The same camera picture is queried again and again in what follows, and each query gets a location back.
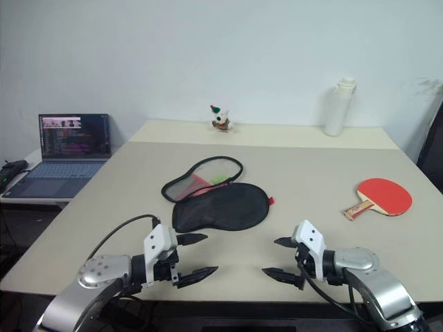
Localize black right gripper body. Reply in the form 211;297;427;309
293;243;318;290

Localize white water bottle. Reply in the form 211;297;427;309
323;76;358;137

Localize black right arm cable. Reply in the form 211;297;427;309
299;261;366;317

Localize small white plush dog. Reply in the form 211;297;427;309
208;104;234;133

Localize black office chair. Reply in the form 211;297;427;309
415;101;443;195

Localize black red mesh paddle case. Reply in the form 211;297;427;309
161;156;276;234

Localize red table tennis paddle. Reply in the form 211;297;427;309
343;177;414;222

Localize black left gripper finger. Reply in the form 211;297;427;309
176;233;209;248
174;266;219;289

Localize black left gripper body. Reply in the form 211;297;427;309
154;249;182;288

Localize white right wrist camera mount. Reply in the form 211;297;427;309
292;219;328;281

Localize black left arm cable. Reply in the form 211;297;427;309
85;214;161;262

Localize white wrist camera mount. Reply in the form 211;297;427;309
292;219;328;281
143;223;178;286

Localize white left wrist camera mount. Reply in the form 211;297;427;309
143;223;178;286

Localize open grey laptop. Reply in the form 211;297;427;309
1;113;113;200

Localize black device with green light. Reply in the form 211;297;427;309
0;159;29;195

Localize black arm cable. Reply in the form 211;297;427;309
85;214;161;262
299;261;366;317

